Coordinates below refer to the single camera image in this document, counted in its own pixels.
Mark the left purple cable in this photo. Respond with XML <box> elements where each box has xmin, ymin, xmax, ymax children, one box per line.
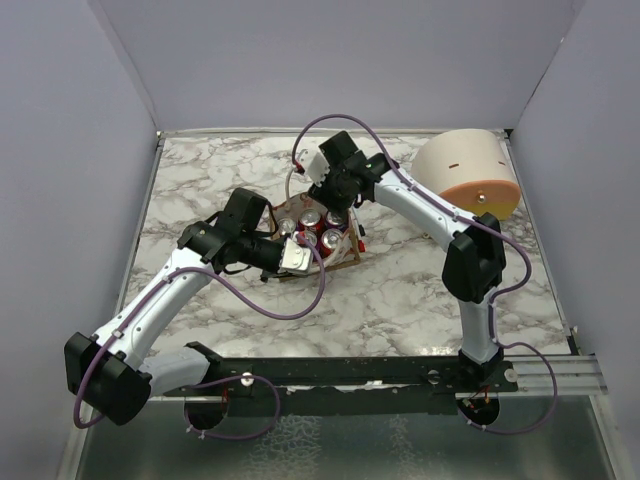
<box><xmin>73</xmin><ymin>234</ymin><xmax>329</xmax><ymax>441</ymax></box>

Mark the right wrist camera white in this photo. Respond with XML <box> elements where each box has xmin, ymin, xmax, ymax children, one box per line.
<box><xmin>296</xmin><ymin>149</ymin><xmax>330</xmax><ymax>186</ymax></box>

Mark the cream and orange bread box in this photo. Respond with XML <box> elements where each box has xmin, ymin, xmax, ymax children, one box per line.
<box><xmin>410</xmin><ymin>129</ymin><xmax>521</xmax><ymax>221</ymax></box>

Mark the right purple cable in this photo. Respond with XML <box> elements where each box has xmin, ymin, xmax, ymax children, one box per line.
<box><xmin>292</xmin><ymin>114</ymin><xmax>560</xmax><ymax>435</ymax></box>

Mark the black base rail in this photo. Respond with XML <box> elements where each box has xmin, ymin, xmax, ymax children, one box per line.
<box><xmin>168</xmin><ymin>342</ymin><xmax>517</xmax><ymax>416</ymax></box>

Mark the purple can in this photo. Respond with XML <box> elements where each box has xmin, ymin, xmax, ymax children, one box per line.
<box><xmin>324</xmin><ymin>211</ymin><xmax>349</xmax><ymax>232</ymax></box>
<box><xmin>298</xmin><ymin>230</ymin><xmax>318</xmax><ymax>248</ymax></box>
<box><xmin>277</xmin><ymin>216</ymin><xmax>298</xmax><ymax>238</ymax></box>

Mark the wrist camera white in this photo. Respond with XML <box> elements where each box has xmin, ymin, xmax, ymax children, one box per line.
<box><xmin>278</xmin><ymin>238</ymin><xmax>315</xmax><ymax>276</ymax></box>
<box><xmin>296</xmin><ymin>149</ymin><xmax>330</xmax><ymax>186</ymax></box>

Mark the red cola can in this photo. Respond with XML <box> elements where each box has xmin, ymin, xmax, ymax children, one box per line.
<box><xmin>298</xmin><ymin>208</ymin><xmax>323</xmax><ymax>233</ymax></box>
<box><xmin>319</xmin><ymin>229</ymin><xmax>343</xmax><ymax>257</ymax></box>

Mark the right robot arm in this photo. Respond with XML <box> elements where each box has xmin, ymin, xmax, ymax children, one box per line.
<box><xmin>307</xmin><ymin>131</ymin><xmax>506</xmax><ymax>382</ymax></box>

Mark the canvas bag with rope handles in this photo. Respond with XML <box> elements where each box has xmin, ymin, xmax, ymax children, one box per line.
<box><xmin>268</xmin><ymin>168</ymin><xmax>364</xmax><ymax>271</ymax></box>

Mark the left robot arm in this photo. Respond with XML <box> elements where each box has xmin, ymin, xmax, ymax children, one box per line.
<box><xmin>64</xmin><ymin>188</ymin><xmax>313</xmax><ymax>428</ymax></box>

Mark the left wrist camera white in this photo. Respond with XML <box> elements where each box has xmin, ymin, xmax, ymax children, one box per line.
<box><xmin>278</xmin><ymin>238</ymin><xmax>315</xmax><ymax>276</ymax></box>

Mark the purple cable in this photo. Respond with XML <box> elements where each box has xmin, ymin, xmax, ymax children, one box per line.
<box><xmin>292</xmin><ymin>114</ymin><xmax>560</xmax><ymax>435</ymax></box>
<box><xmin>73</xmin><ymin>234</ymin><xmax>329</xmax><ymax>441</ymax></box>

